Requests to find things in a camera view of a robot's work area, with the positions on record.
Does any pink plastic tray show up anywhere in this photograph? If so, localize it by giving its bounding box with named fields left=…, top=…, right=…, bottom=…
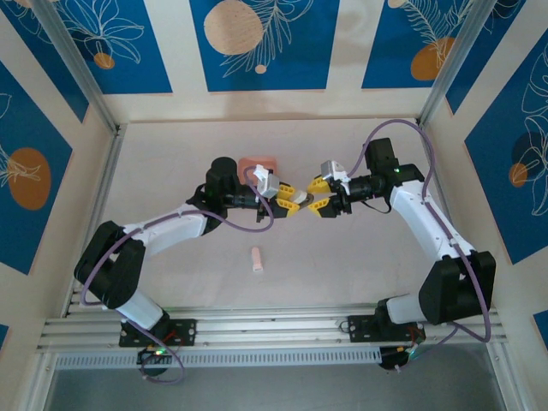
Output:
left=238, top=156, right=278, bottom=186

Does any black controller board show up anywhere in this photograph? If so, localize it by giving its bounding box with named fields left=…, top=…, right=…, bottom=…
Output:
left=378, top=345, right=425, bottom=374
left=136, top=346, right=173, bottom=378

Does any aluminium side rail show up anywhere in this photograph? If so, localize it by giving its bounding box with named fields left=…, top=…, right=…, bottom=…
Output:
left=417, top=120, right=466, bottom=243
left=63, top=123, right=128, bottom=318

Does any blue floral wall panel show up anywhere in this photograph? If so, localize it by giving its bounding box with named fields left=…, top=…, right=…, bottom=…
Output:
left=45, top=0, right=174, bottom=95
left=0, top=0, right=90, bottom=124
left=0, top=59, right=74, bottom=276
left=189, top=0, right=342, bottom=92
left=464, top=42, right=548, bottom=265
left=361, top=0, right=485, bottom=90
left=444, top=0, right=548, bottom=116

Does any aluminium frame post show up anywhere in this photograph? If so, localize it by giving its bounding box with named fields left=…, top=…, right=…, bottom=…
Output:
left=417, top=0, right=493, bottom=129
left=25, top=350, right=59, bottom=411
left=32, top=0, right=122, bottom=134
left=485, top=342, right=526, bottom=411

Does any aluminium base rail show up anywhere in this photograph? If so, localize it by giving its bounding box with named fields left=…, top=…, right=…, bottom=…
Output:
left=36, top=301, right=510, bottom=353

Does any right black mount plate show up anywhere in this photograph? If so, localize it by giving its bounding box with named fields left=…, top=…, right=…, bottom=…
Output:
left=347, top=314, right=426, bottom=343

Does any black mount plate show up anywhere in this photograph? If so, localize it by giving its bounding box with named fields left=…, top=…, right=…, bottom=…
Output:
left=118, top=319, right=198, bottom=348
left=347, top=314, right=426, bottom=343

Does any left black mount plate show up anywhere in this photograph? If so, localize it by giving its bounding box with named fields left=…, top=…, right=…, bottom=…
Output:
left=118, top=319, right=198, bottom=348

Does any white slotted cable duct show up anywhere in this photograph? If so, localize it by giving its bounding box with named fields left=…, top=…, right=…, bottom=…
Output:
left=55, top=347, right=382, bottom=371

